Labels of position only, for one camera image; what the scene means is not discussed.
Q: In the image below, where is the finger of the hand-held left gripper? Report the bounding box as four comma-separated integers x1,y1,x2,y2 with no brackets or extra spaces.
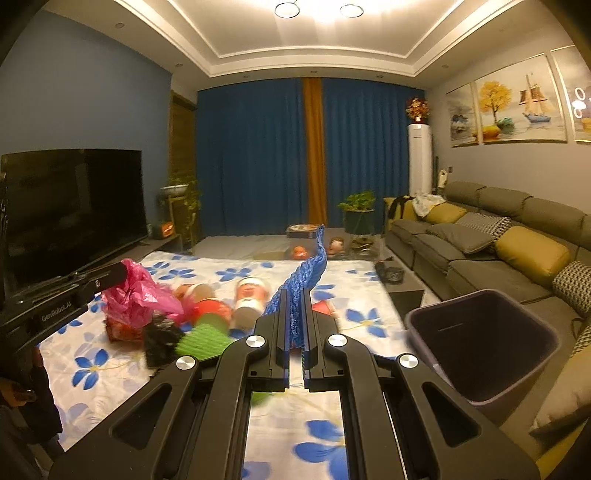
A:
76,259,131,309

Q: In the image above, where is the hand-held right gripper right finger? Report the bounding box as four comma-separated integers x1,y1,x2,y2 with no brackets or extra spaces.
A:
301,290,542,480

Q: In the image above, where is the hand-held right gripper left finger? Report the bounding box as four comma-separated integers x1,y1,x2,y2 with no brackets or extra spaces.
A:
48,290,293,480

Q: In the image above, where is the pink plastic bag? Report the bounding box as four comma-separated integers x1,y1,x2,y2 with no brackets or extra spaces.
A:
102,258,186,329

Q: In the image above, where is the face print paper cup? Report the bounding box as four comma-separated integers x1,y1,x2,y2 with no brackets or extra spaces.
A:
232,276,271,331

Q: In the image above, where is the blue foam net sleeve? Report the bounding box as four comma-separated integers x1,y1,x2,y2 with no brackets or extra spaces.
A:
265,224,328,352

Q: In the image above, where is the orange and white paper cup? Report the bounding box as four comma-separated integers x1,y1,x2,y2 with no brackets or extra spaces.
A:
173,282,219,320

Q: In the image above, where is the grey plastic bin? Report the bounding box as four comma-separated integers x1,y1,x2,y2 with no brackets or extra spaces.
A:
404,289,562,408

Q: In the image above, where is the red snack wrapper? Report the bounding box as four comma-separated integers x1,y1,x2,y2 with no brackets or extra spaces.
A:
107,318,149,343

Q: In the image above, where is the black flat television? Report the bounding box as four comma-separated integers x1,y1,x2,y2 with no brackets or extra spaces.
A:
0,148,149,297

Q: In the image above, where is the black plastic bag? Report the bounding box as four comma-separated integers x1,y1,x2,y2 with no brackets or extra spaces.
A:
142,313,186,368

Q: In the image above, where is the blue flower print blanket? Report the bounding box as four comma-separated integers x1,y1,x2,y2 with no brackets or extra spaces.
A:
39,255,458,480

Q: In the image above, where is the green foam net sleeve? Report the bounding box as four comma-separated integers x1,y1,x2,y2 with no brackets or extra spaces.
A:
174,323,288,408

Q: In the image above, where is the tall gold plant stand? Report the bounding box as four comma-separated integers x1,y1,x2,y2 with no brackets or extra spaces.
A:
166,196,195,253

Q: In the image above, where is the red paper cup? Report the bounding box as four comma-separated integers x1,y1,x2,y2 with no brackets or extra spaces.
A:
190,298,233,335

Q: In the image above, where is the trailing green vine plant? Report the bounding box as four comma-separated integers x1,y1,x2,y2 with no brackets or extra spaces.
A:
166,172,204,252

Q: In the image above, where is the grey coffee table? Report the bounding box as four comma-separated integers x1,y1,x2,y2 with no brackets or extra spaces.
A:
194,228,385,262

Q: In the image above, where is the dark crumpled object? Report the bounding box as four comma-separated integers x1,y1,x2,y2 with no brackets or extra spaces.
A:
373,260,406,284

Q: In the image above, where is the printed tin box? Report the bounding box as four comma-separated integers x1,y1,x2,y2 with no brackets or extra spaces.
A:
285,224,324,240

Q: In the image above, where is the dark green plant pot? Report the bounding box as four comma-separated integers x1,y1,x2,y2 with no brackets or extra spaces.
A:
344,209,375,237

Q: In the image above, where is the grey sectional sofa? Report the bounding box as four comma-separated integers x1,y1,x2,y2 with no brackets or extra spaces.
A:
383,180,591,462

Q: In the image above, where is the leafy green potted plant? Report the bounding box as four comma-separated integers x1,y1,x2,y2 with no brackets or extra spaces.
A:
337,191,378,214

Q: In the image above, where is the black cloth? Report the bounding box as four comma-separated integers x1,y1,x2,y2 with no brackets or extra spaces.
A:
386,196,417,221

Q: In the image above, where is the wide blue curtain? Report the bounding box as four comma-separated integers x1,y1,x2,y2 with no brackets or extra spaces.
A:
197,77,309,237

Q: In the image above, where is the white cloth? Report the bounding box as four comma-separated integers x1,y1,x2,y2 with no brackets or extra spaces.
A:
412,191,447,218

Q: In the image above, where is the small yellow cushion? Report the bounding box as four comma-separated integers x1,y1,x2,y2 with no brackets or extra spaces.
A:
424,202,468,226

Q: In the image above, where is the orange curtain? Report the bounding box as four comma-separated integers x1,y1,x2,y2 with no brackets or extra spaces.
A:
302,77,329,228

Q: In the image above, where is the black white patterned cushion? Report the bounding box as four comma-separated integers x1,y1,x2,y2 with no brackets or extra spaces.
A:
551,260,591,320
456,212,512,241

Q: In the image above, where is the white standing air conditioner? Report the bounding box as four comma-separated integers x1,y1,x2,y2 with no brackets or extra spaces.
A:
408,123,435,198

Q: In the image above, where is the large yellow cushion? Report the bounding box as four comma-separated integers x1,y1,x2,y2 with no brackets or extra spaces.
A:
494,224,573,285

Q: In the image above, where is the grey yellow cushion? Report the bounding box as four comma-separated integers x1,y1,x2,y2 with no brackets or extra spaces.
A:
528,323,591,440

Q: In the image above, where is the red gold flower ornament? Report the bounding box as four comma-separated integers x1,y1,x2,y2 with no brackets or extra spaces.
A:
405,96,428,125

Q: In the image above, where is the narrow landscape painting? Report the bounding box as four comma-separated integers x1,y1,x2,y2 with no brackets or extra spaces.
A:
446,83,477,149

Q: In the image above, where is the yellow tree sailboat painting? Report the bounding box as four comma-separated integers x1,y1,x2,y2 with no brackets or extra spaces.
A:
474,54,569,145

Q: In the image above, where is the gold framed edge painting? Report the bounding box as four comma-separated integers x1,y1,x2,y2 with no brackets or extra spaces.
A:
550,44,591,145

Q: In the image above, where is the wooden wall panel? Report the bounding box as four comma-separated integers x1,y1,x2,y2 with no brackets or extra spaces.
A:
169,89,200,186

